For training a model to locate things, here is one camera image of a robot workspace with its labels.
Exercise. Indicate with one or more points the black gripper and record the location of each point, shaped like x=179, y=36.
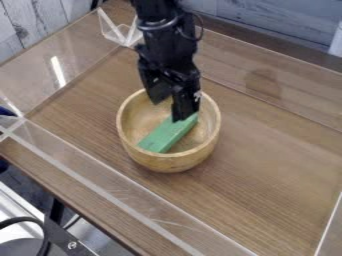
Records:
x=165, y=66

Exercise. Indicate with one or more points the black metal bracket with screw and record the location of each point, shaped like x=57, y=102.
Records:
x=61, y=239

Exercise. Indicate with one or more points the brown wooden bowl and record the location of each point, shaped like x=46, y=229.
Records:
x=139, y=116

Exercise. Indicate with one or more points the green rectangular block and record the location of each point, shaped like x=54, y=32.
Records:
x=167, y=134

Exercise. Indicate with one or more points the clear acrylic tray walls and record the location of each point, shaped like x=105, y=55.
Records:
x=251, y=185

